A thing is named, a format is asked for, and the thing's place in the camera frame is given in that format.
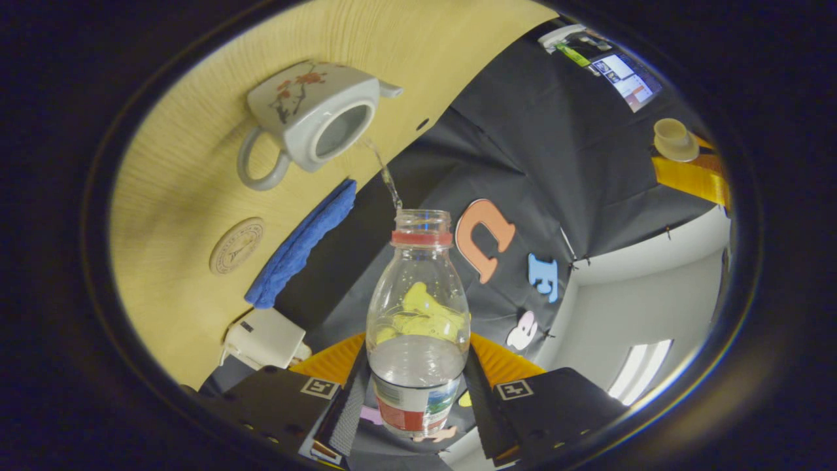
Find white teacup lid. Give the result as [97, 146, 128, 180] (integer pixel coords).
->
[653, 118, 700, 163]

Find white toaster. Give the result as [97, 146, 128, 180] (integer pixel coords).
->
[221, 307, 313, 371]

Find ceiling light panel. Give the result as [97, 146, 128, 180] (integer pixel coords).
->
[608, 339, 674, 406]

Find computer monitor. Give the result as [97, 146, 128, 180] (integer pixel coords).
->
[589, 52, 662, 113]

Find white floral teacup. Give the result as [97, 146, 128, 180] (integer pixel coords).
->
[237, 60, 403, 192]

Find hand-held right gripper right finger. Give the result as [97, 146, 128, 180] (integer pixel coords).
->
[461, 332, 630, 468]

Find round wooden coaster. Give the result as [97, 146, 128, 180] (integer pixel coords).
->
[209, 217, 266, 275]

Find blue towel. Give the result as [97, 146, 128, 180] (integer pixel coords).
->
[245, 179, 358, 309]

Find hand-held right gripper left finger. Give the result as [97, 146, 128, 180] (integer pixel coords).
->
[219, 332, 372, 459]

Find clear plastic water bottle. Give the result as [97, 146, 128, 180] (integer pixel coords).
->
[366, 209, 471, 439]

